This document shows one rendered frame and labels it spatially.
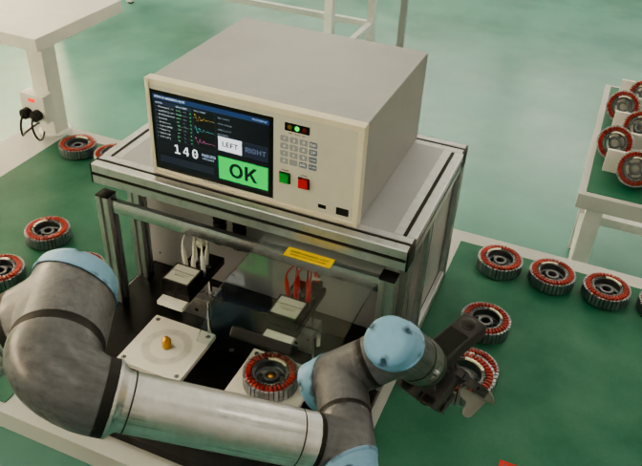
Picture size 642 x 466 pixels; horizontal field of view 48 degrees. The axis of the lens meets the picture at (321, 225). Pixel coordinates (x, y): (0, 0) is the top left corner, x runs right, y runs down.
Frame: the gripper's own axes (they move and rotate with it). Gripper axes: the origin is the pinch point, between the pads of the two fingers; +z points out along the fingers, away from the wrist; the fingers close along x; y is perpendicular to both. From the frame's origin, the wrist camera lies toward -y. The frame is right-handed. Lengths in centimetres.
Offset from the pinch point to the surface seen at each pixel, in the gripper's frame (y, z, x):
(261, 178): -8, -23, -45
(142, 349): 34, -8, -56
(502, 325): -14.2, 31.8, -10.3
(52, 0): -18, -16, -150
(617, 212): -66, 87, -19
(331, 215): -9.7, -16.5, -32.0
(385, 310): -1.3, -5.0, -17.5
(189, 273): 16, -11, -56
